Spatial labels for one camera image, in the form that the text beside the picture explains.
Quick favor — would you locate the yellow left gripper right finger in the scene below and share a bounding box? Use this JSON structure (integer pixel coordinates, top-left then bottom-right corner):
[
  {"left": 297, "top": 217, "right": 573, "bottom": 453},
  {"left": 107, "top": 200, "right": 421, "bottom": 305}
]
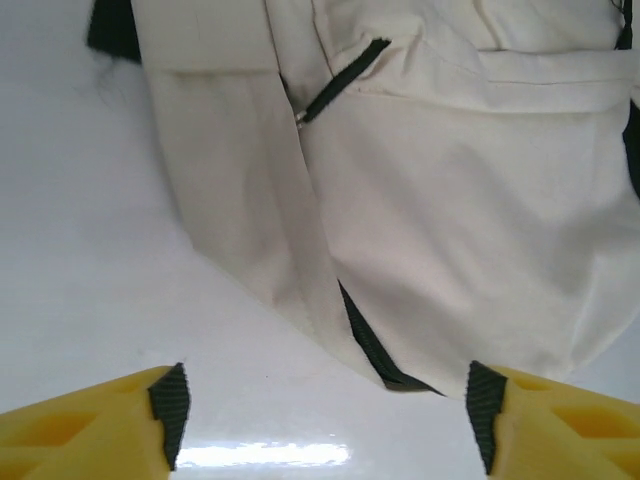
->
[{"left": 463, "top": 358, "right": 640, "bottom": 480}]

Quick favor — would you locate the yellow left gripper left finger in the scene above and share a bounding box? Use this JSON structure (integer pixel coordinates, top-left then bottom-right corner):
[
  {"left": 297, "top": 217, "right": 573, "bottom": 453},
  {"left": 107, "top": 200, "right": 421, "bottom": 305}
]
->
[{"left": 0, "top": 361, "right": 194, "bottom": 480}]

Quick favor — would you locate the cream canvas backpack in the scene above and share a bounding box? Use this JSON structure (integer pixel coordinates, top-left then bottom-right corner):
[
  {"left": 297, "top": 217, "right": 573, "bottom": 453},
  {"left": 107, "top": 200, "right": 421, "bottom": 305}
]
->
[{"left": 85, "top": 0, "right": 640, "bottom": 400}]

